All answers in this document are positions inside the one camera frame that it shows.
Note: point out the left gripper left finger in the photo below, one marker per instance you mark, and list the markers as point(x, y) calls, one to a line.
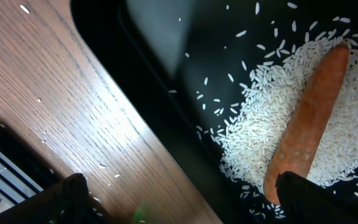
point(65, 200)

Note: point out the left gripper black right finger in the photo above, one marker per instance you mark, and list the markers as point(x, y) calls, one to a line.
point(306, 202)

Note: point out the orange carrot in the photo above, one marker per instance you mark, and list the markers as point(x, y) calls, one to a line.
point(298, 145)

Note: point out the pile of white rice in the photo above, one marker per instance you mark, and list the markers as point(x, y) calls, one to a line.
point(256, 123)

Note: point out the black rectangular tray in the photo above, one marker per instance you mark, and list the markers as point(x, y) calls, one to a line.
point(182, 64)

